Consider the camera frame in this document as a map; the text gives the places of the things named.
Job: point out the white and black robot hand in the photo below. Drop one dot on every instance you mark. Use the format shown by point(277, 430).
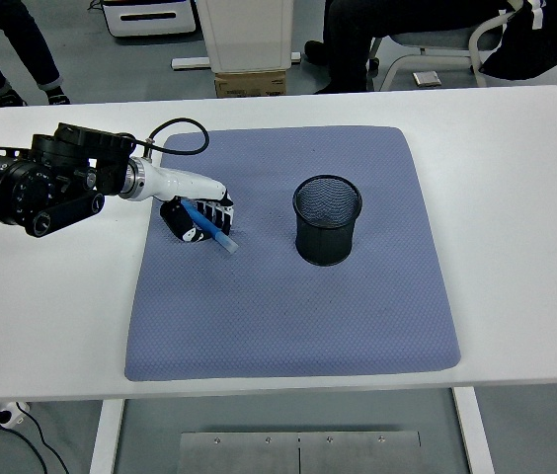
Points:
point(184, 183)

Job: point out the blue marker with clear cap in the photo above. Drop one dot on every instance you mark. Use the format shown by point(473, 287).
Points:
point(220, 240)

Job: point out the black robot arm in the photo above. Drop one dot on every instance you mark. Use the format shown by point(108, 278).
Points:
point(17, 187)

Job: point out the black mesh pen holder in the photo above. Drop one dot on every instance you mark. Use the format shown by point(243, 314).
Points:
point(325, 237)

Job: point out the brown cardboard box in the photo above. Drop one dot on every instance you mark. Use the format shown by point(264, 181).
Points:
point(249, 86)

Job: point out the white stand foot bar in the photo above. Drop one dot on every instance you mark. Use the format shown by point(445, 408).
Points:
point(189, 62)

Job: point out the blue-grey textured mat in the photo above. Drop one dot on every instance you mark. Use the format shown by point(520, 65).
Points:
point(283, 316)

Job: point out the white low machine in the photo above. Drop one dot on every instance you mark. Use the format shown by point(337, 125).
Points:
point(150, 20)

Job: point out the standing person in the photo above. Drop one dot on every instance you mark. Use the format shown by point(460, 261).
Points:
point(17, 44)

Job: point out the small grey floor plate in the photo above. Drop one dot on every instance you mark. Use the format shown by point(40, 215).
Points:
point(426, 79)

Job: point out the white table leg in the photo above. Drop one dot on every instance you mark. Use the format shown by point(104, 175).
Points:
point(106, 439)
point(473, 434)

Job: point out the white chair with grey seat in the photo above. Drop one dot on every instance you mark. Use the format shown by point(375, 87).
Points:
point(436, 42)

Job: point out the white power strip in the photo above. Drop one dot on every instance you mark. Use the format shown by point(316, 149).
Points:
point(9, 414)

